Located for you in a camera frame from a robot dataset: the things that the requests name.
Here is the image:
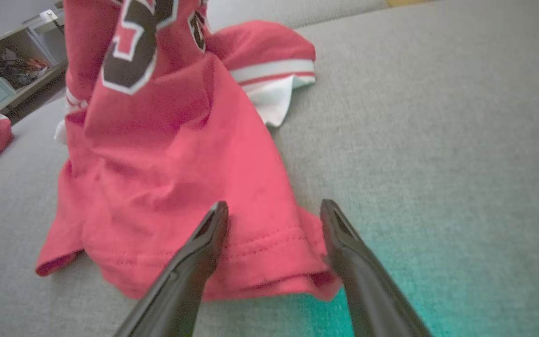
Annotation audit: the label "large grey sofa seat cushion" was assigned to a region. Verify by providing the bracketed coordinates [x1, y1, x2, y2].
[0, 0, 539, 337]

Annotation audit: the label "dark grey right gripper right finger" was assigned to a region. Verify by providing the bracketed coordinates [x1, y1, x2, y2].
[320, 199, 434, 337]

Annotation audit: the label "yellow sofa backrest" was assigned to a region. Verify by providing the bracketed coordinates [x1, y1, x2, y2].
[386, 0, 438, 7]

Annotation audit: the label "red jersey shirt white sleeves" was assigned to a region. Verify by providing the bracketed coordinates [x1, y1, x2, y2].
[36, 0, 342, 301]

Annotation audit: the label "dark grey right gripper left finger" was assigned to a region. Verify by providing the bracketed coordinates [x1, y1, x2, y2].
[113, 201, 229, 337]

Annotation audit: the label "clutter pile in cabinet shelf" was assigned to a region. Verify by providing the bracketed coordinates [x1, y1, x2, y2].
[0, 47, 50, 89]

